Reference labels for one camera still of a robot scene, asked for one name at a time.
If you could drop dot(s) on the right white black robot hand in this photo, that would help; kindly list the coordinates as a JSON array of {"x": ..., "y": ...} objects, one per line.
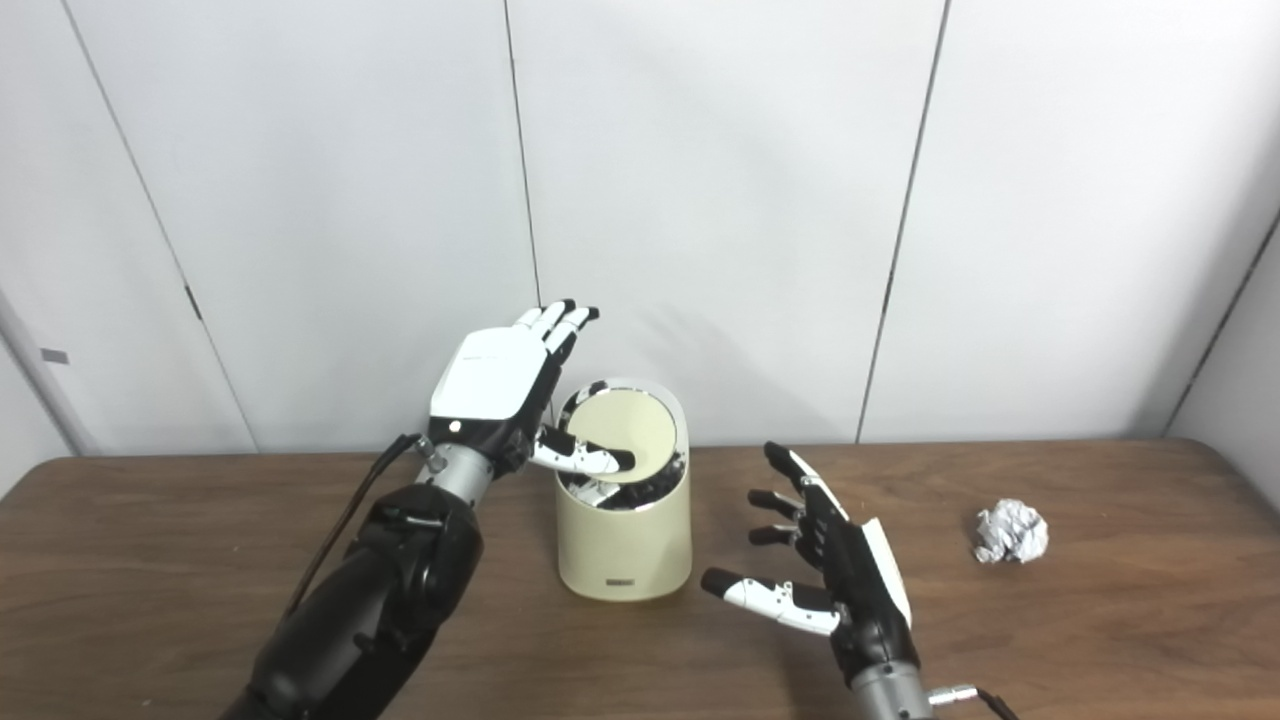
[{"x": 860, "y": 585}]

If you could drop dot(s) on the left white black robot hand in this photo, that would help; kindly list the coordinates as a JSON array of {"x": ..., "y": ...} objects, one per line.
[{"x": 490, "y": 375}]

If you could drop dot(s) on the round cream bin lid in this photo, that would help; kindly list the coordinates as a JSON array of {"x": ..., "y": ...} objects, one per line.
[{"x": 630, "y": 425}]

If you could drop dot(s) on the white paper ball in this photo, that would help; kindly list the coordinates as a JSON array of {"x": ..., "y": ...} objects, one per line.
[{"x": 1011, "y": 532}]

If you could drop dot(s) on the cream-colored cylindrical bin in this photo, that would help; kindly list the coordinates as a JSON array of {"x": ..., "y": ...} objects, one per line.
[{"x": 625, "y": 545}]

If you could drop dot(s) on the small grey wall tag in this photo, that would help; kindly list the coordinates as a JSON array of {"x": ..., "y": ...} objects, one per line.
[{"x": 54, "y": 356}]

